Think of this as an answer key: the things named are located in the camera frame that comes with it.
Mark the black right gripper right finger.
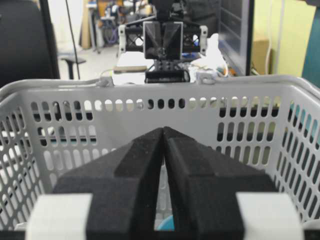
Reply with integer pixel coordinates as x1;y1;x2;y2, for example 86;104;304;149
162;126;306;240

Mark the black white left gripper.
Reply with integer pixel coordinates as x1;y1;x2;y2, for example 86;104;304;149
118;20;208;84

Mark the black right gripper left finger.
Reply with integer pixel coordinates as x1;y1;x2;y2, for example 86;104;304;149
25;128;164;240

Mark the blue item in basket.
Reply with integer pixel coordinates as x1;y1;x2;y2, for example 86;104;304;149
155;215;175;232

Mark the white plastic shopping basket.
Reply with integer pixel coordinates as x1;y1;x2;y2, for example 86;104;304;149
0;75;320;230

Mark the brown flat object on table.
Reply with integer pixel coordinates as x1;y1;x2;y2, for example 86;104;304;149
113;65;148;74

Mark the dark monitor screen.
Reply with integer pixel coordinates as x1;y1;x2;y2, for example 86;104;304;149
218;0;255;76

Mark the cardboard box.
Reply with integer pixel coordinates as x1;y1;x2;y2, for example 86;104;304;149
251;38;269;75

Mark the black office chair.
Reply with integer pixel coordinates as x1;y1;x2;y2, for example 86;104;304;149
0;0;61;87

